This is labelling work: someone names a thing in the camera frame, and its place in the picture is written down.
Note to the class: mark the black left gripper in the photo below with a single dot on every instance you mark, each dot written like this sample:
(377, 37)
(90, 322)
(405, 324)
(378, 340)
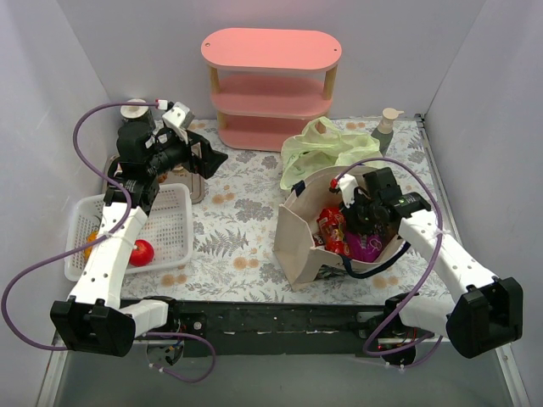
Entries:
(193, 153)

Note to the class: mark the white plastic basket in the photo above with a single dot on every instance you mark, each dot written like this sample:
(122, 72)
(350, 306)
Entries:
(169, 228)

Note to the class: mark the red white snack bag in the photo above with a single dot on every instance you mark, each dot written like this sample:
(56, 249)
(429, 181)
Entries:
(318, 240)

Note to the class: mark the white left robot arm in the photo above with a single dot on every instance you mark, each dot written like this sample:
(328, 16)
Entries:
(91, 319)

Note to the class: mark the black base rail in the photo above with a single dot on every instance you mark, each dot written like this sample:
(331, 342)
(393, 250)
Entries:
(243, 328)

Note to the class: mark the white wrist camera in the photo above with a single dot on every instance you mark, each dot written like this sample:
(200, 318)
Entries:
(346, 185)
(178, 117)

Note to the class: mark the grey pump soap bottle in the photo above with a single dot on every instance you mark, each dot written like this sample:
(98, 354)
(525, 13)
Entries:
(384, 131)

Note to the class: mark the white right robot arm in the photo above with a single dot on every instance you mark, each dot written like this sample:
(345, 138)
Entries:
(487, 311)

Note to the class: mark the red toy apple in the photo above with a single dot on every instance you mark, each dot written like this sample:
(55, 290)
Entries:
(142, 253)

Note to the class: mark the green plastic grocery bag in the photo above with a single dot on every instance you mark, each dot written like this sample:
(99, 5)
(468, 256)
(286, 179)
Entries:
(320, 145)

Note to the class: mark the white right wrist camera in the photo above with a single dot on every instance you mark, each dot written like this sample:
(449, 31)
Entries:
(346, 185)

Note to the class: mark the toy pineapple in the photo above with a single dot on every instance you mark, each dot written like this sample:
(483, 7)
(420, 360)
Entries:
(90, 238)

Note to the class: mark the red snack package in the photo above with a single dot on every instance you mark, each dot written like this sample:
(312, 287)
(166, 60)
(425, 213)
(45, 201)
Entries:
(332, 227)

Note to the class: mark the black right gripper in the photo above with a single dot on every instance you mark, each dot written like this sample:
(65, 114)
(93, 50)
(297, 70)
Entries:
(361, 216)

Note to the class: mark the purple snack package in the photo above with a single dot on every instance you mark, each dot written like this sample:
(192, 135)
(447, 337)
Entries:
(364, 248)

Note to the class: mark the pink three-tier shelf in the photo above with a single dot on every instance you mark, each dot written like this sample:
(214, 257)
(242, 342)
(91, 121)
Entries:
(267, 84)

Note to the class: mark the stainless steel tray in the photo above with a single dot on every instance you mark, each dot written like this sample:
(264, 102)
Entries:
(194, 183)

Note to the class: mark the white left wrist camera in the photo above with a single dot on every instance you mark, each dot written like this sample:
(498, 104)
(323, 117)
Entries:
(178, 117)

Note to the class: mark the beige canvas tote bag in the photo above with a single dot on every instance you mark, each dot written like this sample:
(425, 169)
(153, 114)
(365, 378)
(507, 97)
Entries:
(294, 247)

